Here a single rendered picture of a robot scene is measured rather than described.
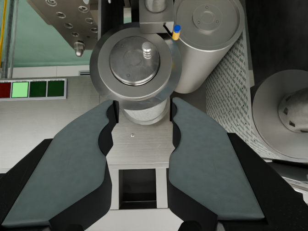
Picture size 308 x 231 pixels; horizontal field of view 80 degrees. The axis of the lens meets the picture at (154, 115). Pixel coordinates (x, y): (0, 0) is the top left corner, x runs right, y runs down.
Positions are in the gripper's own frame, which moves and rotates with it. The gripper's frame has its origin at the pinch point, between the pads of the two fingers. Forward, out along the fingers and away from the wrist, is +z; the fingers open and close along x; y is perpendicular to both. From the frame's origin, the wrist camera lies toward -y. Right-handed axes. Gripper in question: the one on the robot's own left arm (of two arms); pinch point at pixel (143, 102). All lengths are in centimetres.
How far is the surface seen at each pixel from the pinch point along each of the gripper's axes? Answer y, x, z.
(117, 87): 5.3, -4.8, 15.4
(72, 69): 88, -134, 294
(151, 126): 29.4, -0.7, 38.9
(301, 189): 18.4, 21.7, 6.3
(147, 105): 8.0, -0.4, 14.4
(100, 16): -3.6, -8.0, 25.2
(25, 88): 18, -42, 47
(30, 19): 8, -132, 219
